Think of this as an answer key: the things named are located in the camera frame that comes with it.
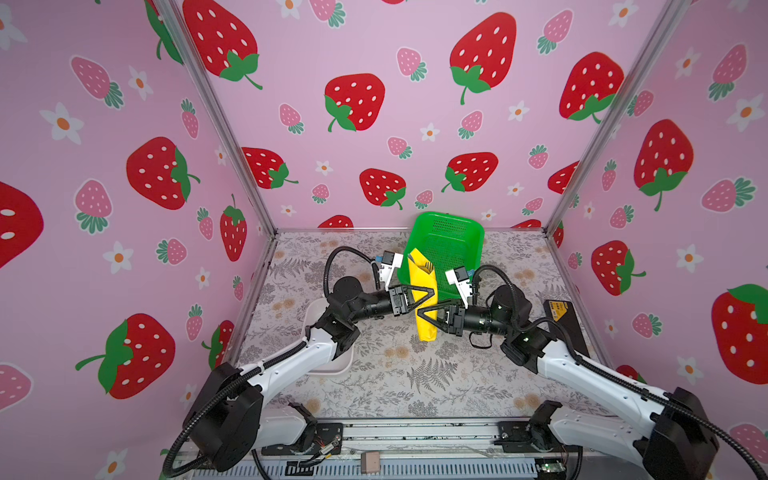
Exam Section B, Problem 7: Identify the aluminium rail frame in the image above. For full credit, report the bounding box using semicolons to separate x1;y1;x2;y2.
185;417;648;479

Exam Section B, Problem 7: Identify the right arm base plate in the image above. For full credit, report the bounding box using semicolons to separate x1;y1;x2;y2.
493;420;577;454

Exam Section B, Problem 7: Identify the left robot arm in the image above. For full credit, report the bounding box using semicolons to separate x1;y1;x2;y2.
162;251;437;478

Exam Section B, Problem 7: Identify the small pink block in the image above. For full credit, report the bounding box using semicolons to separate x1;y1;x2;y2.
360;451;381;475

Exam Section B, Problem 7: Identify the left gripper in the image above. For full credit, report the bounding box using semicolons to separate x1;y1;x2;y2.
346;286;430;329

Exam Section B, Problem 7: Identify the yellow paper napkin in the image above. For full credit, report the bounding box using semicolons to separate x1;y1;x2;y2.
408;248;438;342

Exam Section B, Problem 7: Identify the green plastic basket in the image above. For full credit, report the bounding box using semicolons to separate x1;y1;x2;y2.
405;212;485;300

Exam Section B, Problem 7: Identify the black box yellow label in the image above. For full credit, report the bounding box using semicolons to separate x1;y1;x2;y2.
543;299;590;358

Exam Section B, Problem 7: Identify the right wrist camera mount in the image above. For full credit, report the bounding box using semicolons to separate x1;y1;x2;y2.
445;266;474;308

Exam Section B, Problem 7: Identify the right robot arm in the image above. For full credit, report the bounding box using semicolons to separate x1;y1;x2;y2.
412;268;767;479

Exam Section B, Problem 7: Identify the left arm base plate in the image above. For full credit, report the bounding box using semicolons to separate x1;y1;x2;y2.
288;422;344;455

